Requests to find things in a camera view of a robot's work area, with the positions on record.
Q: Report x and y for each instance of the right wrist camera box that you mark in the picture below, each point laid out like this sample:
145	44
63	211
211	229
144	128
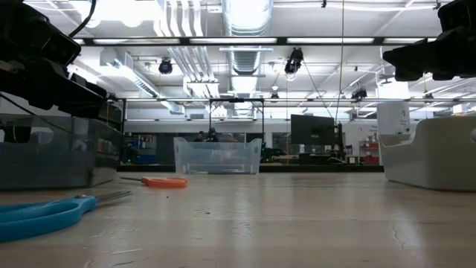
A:
459	15

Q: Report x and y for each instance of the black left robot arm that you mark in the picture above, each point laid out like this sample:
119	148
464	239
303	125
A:
18	22

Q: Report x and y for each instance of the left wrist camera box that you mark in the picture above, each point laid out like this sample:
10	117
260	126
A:
61	48

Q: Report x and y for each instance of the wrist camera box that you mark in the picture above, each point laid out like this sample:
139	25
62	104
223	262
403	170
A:
459	15
61	48

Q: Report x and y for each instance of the person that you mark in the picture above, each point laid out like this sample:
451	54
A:
199	136
212	134

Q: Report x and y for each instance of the clear plastic bin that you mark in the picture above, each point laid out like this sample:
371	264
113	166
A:
217	158

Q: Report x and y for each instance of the dark smoky plastic bin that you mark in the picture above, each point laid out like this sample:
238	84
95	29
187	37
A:
56	156

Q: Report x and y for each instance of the red storage shelf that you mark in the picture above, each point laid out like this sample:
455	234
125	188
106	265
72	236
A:
369	152

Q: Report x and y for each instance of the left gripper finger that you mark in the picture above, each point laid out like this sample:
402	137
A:
76	95

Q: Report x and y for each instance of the black monitor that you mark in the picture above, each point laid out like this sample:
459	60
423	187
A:
312	129

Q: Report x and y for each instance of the light grey plastic bin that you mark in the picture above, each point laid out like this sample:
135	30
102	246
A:
431	164

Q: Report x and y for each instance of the blue cabinet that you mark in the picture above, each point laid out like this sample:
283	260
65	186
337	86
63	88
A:
143	150

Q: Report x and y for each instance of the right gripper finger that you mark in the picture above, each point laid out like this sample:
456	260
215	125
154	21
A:
416	59

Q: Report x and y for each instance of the black ceiling fixture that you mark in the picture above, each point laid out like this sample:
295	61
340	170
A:
359	94
165	67
294	61

